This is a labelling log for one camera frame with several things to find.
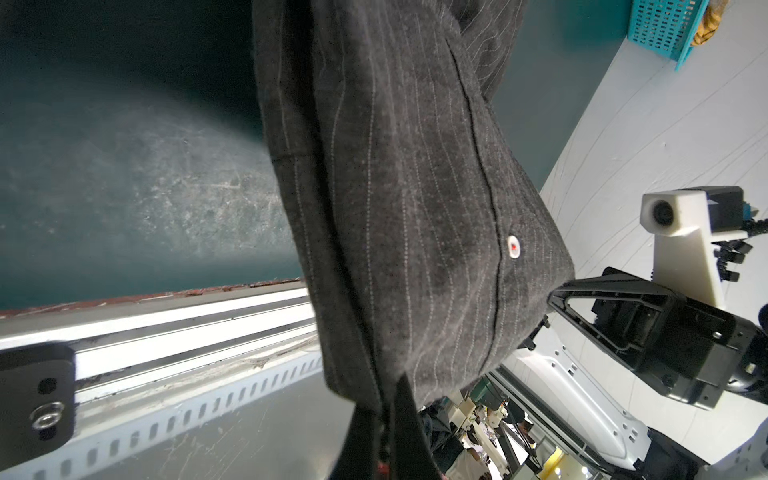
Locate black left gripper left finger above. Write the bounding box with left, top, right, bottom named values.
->
left=328, top=405, right=383, bottom=480

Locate teal plastic laundry basket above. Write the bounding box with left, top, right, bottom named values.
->
left=627, top=0, right=709, bottom=71

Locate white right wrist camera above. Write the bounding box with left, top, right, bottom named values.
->
left=640, top=186, right=752, bottom=310

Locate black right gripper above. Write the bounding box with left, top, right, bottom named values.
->
left=548, top=267, right=767, bottom=410

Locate yellow plaid shirt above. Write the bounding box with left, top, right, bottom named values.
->
left=691, top=0, right=730, bottom=47

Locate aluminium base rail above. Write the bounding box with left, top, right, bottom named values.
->
left=1, top=281, right=323, bottom=479

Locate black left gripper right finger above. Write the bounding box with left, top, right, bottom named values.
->
left=388, top=375, right=442, bottom=480

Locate dark grey pinstriped shirt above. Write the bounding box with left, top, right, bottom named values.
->
left=253, top=1, right=574, bottom=413

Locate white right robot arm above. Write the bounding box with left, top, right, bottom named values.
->
left=489, top=268, right=767, bottom=479

